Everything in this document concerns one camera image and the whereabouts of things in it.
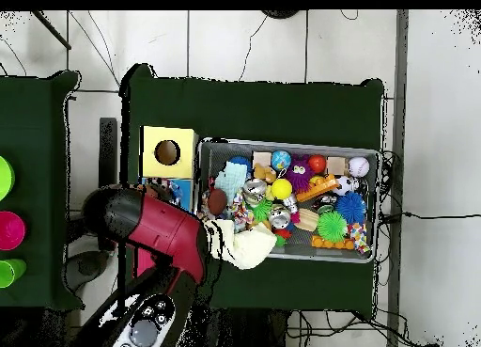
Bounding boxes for cream knitted cloth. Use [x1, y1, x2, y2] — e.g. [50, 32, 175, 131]
[205, 218, 278, 271]

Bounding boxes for crushed clear plastic bottle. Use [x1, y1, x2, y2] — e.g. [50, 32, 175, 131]
[144, 177, 185, 209]

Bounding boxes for blue spiky rubber ball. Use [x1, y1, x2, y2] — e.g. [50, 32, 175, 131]
[334, 191, 367, 226]

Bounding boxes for shallow silver mesh bin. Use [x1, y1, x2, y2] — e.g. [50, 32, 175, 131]
[190, 136, 382, 263]

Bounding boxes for wooden box with three holes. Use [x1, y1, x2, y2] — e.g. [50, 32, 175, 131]
[132, 125, 199, 278]

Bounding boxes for brown toy football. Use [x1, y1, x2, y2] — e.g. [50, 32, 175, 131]
[207, 188, 228, 217]

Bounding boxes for smooth yellow ball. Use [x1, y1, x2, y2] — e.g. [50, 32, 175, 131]
[270, 178, 293, 200]

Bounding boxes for blue white patterned ball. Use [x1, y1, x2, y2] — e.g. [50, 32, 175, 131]
[271, 150, 292, 171]

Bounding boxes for purple spiky ball with eyes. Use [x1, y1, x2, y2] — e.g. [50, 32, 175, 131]
[285, 155, 315, 194]

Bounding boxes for orange toy building brick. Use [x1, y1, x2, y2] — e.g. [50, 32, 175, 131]
[296, 173, 339, 203]

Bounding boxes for dark green table cloth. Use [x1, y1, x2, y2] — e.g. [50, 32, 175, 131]
[117, 63, 385, 320]

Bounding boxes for red orange ball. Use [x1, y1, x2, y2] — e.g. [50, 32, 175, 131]
[308, 154, 327, 174]

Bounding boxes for green spiky ball with eyes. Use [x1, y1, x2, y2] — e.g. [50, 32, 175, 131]
[316, 211, 349, 244]

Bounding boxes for white baseball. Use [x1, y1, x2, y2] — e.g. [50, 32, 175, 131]
[348, 156, 371, 179]

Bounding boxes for black upright panel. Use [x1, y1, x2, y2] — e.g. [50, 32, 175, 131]
[98, 117, 118, 190]

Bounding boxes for dark green side table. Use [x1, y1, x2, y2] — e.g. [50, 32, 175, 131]
[0, 70, 85, 312]

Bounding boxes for pink plastic cup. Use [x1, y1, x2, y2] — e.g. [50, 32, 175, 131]
[0, 210, 26, 251]

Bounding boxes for lime green plastic cup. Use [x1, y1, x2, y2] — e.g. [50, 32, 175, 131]
[0, 258, 28, 289]
[0, 155, 16, 202]

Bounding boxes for black slanted rod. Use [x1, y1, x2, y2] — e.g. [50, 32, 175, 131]
[31, 9, 72, 51]

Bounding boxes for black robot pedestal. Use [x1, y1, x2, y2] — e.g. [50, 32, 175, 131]
[202, 307, 290, 347]

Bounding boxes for black floor power cable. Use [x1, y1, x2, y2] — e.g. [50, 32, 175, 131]
[379, 210, 481, 221]

